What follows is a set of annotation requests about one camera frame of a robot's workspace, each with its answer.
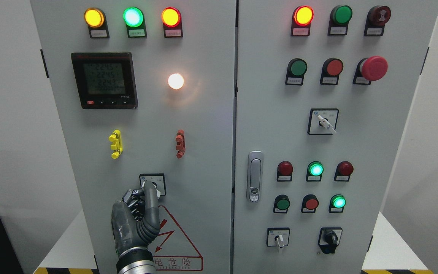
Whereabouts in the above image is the silver cabinet door handle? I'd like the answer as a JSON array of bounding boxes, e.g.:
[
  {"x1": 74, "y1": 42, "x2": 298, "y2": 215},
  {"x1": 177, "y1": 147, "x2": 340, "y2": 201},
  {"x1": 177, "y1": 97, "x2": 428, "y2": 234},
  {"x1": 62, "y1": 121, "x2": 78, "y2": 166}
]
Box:
[{"x1": 247, "y1": 151, "x2": 263, "y2": 202}]

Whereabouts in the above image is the dark red indicator light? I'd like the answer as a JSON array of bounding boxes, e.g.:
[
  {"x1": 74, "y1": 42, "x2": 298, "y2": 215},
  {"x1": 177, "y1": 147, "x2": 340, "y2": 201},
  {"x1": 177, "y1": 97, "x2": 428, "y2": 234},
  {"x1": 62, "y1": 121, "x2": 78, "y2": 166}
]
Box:
[
  {"x1": 276, "y1": 161, "x2": 294, "y2": 182},
  {"x1": 334, "y1": 161, "x2": 354, "y2": 182}
]

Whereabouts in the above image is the green indicator light top right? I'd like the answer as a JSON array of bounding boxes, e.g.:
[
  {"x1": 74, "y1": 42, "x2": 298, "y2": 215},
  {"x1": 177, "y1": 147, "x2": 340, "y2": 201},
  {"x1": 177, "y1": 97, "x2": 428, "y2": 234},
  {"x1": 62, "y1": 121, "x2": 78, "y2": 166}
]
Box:
[{"x1": 327, "y1": 5, "x2": 353, "y2": 36}]

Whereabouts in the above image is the yellow terminal clip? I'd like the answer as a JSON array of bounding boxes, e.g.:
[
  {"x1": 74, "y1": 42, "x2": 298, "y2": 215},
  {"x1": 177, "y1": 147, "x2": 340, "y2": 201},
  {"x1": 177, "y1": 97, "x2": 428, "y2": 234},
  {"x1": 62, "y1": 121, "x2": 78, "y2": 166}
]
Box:
[{"x1": 108, "y1": 129, "x2": 123, "y2": 159}]

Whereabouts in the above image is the red push button upper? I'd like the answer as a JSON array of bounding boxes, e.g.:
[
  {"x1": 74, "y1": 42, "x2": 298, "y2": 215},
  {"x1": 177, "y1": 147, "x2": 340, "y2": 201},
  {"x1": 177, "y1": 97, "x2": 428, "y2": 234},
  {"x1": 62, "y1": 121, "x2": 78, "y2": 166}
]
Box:
[{"x1": 320, "y1": 58, "x2": 344, "y2": 85}]

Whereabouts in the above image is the red lit indicator light right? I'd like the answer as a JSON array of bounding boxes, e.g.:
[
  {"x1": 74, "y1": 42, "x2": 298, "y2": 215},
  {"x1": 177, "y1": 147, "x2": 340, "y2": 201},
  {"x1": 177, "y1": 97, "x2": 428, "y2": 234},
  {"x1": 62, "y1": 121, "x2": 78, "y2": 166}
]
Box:
[{"x1": 290, "y1": 5, "x2": 314, "y2": 37}]

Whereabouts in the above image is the red-rimmed yellow indicator light left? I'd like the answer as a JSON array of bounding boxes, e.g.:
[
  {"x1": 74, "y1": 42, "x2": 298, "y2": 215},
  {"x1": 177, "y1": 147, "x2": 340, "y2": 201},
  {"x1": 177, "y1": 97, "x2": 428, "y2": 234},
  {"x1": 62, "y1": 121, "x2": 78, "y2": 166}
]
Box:
[{"x1": 161, "y1": 7, "x2": 183, "y2": 38}]

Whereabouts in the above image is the black rotary selector switch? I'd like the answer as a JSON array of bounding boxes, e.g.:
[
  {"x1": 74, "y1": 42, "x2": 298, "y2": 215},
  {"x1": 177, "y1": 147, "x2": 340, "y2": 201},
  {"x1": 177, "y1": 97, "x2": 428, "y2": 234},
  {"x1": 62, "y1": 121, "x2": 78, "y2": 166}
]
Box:
[{"x1": 318, "y1": 227, "x2": 343, "y2": 254}]

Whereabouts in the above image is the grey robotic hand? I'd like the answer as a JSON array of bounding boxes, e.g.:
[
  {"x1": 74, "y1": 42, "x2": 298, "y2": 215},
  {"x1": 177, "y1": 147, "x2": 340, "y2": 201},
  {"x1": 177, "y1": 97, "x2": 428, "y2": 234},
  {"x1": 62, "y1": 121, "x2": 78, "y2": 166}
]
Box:
[{"x1": 111, "y1": 182, "x2": 160, "y2": 256}]

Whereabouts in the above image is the dark red indicator light left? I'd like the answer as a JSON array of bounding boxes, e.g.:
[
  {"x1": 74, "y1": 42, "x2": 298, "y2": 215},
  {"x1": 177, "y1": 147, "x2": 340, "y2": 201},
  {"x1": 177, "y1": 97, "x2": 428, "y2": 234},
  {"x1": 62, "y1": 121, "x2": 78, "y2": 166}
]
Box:
[{"x1": 276, "y1": 161, "x2": 294, "y2": 182}]

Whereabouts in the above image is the red electrical hazard warning sticker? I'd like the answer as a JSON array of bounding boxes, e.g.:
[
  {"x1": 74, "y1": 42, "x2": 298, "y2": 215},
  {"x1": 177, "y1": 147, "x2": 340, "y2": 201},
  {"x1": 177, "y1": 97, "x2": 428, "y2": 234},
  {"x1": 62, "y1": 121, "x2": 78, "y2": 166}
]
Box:
[{"x1": 148, "y1": 205, "x2": 203, "y2": 272}]

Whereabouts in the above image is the red emergency stop button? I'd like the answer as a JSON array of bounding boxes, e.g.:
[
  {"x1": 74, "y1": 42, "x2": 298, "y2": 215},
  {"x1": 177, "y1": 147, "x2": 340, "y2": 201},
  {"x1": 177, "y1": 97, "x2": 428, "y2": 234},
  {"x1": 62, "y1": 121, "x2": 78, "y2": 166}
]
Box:
[{"x1": 352, "y1": 56, "x2": 388, "y2": 85}]

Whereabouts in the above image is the green push button upper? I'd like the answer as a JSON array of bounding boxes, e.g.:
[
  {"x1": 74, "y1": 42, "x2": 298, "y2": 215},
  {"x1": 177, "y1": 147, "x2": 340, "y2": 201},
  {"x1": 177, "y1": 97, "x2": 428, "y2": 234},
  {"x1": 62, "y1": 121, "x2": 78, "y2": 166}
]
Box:
[{"x1": 285, "y1": 58, "x2": 308, "y2": 86}]

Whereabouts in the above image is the green lit indicator light middle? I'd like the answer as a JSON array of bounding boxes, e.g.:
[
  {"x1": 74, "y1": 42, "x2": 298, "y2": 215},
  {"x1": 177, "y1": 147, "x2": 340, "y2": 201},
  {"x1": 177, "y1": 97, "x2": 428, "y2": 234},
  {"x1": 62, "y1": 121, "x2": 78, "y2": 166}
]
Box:
[{"x1": 306, "y1": 161, "x2": 324, "y2": 182}]

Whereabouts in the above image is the white rotary selector switch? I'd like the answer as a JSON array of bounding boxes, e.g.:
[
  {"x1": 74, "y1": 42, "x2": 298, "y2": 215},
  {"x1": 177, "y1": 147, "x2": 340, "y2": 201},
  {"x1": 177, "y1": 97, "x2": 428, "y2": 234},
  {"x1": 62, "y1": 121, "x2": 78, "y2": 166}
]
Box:
[
  {"x1": 139, "y1": 173, "x2": 167, "y2": 199},
  {"x1": 267, "y1": 227, "x2": 290, "y2": 251},
  {"x1": 308, "y1": 108, "x2": 339, "y2": 135}
]

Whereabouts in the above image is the green lit indicator light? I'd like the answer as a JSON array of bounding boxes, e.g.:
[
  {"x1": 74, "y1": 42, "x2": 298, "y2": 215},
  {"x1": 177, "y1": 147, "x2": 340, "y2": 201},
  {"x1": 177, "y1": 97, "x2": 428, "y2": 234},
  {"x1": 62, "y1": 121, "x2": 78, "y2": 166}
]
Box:
[
  {"x1": 123, "y1": 6, "x2": 147, "y2": 38},
  {"x1": 306, "y1": 161, "x2": 324, "y2": 182}
]

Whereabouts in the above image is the yellow indicator light top left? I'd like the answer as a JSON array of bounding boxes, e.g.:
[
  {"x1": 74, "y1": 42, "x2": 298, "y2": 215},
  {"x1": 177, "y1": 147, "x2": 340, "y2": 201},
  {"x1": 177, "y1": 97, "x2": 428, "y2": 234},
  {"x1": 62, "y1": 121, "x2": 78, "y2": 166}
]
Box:
[{"x1": 84, "y1": 7, "x2": 110, "y2": 38}]

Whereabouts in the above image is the red terminal clip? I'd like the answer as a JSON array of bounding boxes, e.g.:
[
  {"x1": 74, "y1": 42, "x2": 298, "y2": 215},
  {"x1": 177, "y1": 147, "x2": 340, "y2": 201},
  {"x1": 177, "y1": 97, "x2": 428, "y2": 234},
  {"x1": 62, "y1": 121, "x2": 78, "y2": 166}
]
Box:
[{"x1": 175, "y1": 129, "x2": 186, "y2": 158}]

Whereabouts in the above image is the small clear bulb light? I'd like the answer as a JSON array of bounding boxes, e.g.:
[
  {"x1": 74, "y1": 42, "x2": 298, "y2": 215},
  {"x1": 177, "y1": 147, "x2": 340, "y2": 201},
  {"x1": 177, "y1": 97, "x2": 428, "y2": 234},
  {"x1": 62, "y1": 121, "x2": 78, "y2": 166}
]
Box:
[{"x1": 167, "y1": 73, "x2": 184, "y2": 90}]

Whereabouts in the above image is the black digital power meter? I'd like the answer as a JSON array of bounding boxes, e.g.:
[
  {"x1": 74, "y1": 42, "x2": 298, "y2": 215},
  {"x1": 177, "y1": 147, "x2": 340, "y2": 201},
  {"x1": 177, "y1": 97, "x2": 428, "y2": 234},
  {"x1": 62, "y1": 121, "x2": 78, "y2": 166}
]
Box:
[{"x1": 71, "y1": 52, "x2": 138, "y2": 109}]

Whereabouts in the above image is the red push button lower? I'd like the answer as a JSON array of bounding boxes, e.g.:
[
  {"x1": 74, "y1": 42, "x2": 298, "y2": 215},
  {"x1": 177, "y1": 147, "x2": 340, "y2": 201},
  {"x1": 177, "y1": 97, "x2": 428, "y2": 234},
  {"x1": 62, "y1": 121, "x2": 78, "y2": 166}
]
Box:
[{"x1": 301, "y1": 194, "x2": 319, "y2": 213}]

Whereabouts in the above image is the green lit indicator light left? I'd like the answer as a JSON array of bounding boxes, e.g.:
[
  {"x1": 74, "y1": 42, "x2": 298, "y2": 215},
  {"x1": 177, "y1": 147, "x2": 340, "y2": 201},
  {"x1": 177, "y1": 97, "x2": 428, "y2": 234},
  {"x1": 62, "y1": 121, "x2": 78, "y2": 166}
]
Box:
[{"x1": 123, "y1": 6, "x2": 147, "y2": 38}]

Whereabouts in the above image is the green lit push button lower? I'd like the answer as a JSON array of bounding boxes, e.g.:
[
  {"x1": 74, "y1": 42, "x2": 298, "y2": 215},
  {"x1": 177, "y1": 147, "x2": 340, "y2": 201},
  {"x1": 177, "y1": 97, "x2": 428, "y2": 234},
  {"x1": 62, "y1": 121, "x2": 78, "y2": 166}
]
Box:
[{"x1": 328, "y1": 194, "x2": 346, "y2": 213}]

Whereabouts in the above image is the dark red buzzer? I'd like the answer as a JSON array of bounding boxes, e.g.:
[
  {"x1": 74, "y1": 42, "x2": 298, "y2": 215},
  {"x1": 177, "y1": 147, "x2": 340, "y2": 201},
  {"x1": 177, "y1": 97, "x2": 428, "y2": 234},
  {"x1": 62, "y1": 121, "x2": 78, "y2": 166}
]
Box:
[{"x1": 364, "y1": 5, "x2": 391, "y2": 36}]

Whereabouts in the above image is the grey electrical control cabinet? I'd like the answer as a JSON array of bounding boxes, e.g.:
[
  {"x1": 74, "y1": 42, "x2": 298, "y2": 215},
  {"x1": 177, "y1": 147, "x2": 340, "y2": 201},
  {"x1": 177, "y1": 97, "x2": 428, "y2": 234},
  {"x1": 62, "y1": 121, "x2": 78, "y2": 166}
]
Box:
[{"x1": 31, "y1": 0, "x2": 438, "y2": 274}]

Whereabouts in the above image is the red push button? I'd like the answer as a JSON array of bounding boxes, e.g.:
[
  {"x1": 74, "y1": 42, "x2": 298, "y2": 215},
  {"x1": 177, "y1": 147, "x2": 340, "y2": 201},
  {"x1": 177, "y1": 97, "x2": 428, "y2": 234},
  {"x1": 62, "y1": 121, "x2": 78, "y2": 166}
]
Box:
[
  {"x1": 320, "y1": 58, "x2": 344, "y2": 85},
  {"x1": 301, "y1": 194, "x2": 319, "y2": 213}
]

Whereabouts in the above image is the dark red indicator light right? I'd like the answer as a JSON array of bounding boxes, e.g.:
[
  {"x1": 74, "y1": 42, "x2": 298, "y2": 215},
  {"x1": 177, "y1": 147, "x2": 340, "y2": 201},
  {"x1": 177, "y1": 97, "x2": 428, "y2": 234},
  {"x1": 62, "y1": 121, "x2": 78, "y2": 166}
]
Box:
[{"x1": 334, "y1": 161, "x2": 354, "y2": 182}]

